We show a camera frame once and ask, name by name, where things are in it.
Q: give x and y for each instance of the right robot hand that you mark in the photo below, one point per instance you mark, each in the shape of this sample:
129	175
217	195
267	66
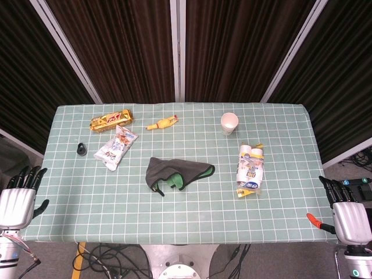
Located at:
350	221

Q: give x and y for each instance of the gold snack bar package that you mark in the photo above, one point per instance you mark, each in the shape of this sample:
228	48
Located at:
112	119

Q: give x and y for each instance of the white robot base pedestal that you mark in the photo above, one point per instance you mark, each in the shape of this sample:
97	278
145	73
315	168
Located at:
180	261

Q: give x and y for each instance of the green checkered tablecloth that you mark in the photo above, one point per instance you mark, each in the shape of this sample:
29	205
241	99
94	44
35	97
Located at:
189	221

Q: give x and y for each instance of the dark ribbed partition panel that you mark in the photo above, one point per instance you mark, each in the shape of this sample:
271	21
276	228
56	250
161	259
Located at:
238	49
343	72
26	75
122	49

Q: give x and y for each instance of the yellow rubber chicken toy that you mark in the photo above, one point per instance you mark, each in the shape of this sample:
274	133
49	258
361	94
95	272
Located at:
162	123

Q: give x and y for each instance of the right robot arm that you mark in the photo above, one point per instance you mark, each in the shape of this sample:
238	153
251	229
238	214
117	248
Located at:
359	264

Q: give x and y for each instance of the white foil snack bag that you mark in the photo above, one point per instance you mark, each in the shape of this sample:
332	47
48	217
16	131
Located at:
114	148

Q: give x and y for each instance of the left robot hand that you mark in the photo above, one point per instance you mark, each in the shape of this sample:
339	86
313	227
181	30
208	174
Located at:
16	206

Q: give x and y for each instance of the white partition post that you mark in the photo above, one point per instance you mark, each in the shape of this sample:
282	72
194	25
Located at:
178	49
67	49
293	55

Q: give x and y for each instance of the white paper cup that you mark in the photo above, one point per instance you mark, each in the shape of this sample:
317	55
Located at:
229	123

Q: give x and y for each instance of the black device with blue labels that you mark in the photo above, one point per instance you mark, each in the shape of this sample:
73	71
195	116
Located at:
363	190

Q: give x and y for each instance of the yellow floor tape strip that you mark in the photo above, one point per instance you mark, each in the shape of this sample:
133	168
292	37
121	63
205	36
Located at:
78	261

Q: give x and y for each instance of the green cloth black trim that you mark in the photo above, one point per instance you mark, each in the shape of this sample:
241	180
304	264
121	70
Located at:
165	171

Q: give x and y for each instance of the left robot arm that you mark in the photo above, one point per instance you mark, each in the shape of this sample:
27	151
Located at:
7	255

